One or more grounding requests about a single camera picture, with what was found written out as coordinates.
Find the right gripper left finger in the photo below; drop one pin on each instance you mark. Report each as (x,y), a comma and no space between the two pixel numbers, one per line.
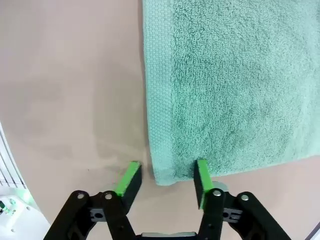
(100,220)

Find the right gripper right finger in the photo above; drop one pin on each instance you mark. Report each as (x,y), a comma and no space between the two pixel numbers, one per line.
(225,220)

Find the light green towel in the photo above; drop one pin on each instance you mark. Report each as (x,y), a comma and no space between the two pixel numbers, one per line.
(237,87)

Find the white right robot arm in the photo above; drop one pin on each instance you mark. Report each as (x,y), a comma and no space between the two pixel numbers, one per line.
(17,215)

